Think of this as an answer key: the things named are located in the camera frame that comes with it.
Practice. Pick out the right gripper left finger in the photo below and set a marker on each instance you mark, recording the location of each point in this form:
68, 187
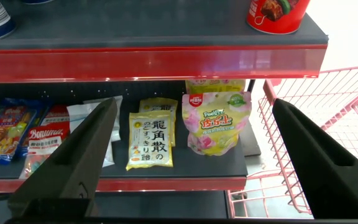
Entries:
76, 158

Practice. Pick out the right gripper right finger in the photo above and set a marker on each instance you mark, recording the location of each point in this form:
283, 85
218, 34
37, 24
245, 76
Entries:
325, 168

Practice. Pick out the pink shopping cart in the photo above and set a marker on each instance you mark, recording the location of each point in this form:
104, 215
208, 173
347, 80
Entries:
331, 102

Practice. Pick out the black shop shelf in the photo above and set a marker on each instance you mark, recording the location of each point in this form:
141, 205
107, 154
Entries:
154, 37

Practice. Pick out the red white candy pack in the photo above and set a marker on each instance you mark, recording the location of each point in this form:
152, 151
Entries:
56, 115
42, 140

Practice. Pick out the white snack pack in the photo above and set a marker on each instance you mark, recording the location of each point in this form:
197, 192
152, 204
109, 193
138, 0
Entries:
117, 118
81, 113

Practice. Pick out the blue candy pack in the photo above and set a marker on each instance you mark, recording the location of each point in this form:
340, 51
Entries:
3, 133
36, 107

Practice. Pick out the yellow candy pack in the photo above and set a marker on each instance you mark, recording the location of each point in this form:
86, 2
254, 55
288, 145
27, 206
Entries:
163, 105
149, 141

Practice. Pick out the pink yellow candy pouch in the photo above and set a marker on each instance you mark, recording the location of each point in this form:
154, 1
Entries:
216, 124
213, 85

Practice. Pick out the red snack can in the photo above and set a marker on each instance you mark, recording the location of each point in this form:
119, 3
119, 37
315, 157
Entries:
275, 15

